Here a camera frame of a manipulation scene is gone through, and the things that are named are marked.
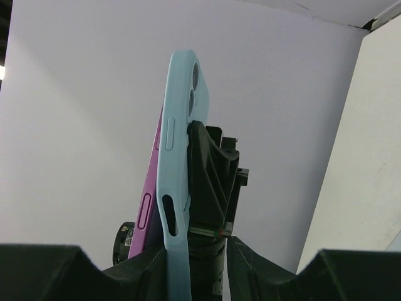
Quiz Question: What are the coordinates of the light blue phone case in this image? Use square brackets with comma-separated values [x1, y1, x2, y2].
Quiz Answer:
[156, 50, 209, 300]

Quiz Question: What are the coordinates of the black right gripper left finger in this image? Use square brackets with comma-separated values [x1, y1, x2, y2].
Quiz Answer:
[1, 244, 167, 300]

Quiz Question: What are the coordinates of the purple phone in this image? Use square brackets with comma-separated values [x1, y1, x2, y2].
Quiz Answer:
[128, 110, 163, 258]

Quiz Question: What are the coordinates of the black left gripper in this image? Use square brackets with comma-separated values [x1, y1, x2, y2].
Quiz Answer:
[112, 120, 250, 301]

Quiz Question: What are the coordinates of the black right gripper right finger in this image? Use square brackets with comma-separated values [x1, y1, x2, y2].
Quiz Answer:
[227, 236, 400, 301]

